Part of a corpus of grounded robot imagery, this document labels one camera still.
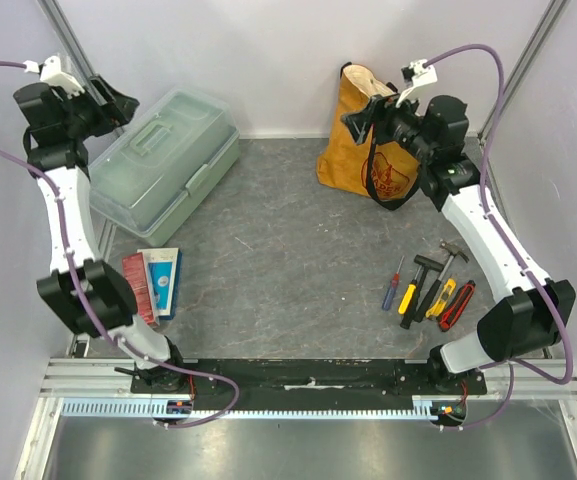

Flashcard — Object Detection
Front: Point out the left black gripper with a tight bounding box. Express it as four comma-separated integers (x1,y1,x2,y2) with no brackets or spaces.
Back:
55,75,140,141

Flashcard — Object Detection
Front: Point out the green plastic tool box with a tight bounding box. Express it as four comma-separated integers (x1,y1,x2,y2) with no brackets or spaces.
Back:
89,88,239,248

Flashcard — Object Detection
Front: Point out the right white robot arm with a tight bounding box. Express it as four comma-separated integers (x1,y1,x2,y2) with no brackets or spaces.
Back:
340,94,576,394

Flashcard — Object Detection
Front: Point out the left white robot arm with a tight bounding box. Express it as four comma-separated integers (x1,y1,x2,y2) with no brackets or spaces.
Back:
14,73,188,393

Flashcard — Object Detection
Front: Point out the yellow tote bag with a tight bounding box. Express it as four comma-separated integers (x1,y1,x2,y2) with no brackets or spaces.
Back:
316,62,418,211

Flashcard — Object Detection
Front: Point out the red box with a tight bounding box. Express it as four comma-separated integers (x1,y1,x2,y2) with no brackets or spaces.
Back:
122,252,159,327

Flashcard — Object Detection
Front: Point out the blue white box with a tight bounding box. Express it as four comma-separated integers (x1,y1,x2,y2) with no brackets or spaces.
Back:
139,248,183,321

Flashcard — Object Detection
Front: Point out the blue red screwdriver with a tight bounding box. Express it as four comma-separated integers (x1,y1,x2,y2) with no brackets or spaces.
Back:
381,256,405,311

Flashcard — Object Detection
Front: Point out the claw hammer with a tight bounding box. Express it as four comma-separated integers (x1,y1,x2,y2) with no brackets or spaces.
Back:
413,241,470,323

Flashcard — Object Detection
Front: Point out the yellow utility knife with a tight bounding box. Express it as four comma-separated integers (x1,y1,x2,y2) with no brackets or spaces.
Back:
425,278,456,319

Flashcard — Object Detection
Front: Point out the red black utility knife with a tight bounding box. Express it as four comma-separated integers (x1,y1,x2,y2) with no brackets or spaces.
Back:
438,280,476,332

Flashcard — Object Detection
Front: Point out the black rubber mallet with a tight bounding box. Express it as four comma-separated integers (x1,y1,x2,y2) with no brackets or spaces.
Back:
400,255,443,330

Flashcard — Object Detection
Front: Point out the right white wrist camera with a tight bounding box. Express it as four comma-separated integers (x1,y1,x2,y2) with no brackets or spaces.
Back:
396,59,438,108

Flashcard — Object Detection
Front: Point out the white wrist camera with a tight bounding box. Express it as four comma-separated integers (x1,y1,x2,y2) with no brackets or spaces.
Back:
23,55,85,98
396,59,438,108

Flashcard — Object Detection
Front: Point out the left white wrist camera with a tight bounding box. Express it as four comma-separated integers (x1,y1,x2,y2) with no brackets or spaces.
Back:
23,55,85,98

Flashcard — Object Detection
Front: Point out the yellow handled screwdriver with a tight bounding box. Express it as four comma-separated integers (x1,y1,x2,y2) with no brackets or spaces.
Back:
398,266,424,315

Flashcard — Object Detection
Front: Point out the aluminium frame rail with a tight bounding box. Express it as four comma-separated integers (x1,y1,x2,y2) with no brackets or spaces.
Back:
41,358,577,400

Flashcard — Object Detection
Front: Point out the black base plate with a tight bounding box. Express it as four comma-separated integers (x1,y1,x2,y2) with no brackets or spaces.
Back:
130,359,487,416

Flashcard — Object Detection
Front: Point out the blue cable duct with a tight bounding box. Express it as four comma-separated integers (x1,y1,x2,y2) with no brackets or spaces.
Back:
61,398,438,421

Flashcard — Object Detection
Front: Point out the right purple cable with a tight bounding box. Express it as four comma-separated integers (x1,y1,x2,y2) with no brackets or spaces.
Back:
423,43,574,431

